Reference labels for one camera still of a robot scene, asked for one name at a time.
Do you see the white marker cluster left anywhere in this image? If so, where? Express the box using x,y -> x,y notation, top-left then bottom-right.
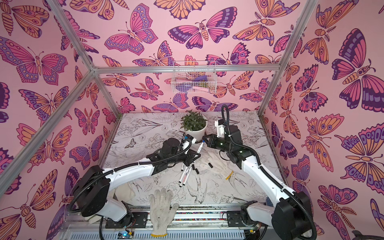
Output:
179,167 -> 188,185

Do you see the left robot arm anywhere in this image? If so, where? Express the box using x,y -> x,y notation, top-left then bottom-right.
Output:
68,135 -> 201,222

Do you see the white marker cluster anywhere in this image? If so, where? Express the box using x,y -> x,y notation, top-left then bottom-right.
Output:
179,167 -> 188,185
180,167 -> 192,187
182,167 -> 193,186

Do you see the small circuit board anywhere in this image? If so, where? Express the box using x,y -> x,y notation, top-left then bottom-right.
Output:
118,231 -> 134,240

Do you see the white marker cluster right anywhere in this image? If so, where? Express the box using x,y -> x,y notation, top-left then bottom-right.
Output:
182,167 -> 193,186

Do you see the white glove on table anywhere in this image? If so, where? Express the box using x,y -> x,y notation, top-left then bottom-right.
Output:
200,152 -> 233,180

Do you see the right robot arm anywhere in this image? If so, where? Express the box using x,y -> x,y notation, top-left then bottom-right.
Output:
203,134 -> 318,240

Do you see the white marker cluster middle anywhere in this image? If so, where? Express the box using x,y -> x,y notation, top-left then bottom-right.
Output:
180,167 -> 192,187

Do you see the white wire wall basket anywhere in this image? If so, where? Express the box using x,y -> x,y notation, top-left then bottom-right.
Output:
170,61 -> 218,94

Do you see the white glove front edge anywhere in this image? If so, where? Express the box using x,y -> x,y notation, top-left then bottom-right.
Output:
149,188 -> 179,238

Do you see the white potted green plant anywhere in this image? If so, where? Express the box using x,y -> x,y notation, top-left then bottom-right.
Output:
181,110 -> 208,142

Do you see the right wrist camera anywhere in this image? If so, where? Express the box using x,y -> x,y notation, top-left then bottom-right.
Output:
215,119 -> 230,138

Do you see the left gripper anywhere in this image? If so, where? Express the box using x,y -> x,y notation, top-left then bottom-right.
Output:
165,149 -> 201,168

